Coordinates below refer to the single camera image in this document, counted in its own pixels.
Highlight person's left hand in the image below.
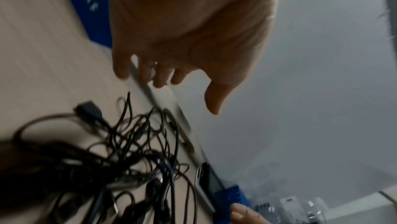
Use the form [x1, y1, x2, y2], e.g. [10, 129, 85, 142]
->
[110, 0, 285, 116]

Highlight blue triangular box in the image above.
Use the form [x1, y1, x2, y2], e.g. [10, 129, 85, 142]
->
[57, 0, 114, 48]

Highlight light wooden table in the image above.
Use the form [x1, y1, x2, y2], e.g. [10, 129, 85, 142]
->
[0, 0, 237, 224]

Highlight small black screen device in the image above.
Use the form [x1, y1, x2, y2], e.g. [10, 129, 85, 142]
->
[195, 162, 227, 216]

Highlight person's right hand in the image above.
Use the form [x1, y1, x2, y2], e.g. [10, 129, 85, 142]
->
[230, 202, 271, 224]

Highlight pile of black cables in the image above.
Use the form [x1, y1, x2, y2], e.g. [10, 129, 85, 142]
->
[0, 91, 199, 224]

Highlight blue rectangular box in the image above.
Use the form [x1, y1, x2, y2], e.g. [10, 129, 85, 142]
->
[213, 184, 249, 224]

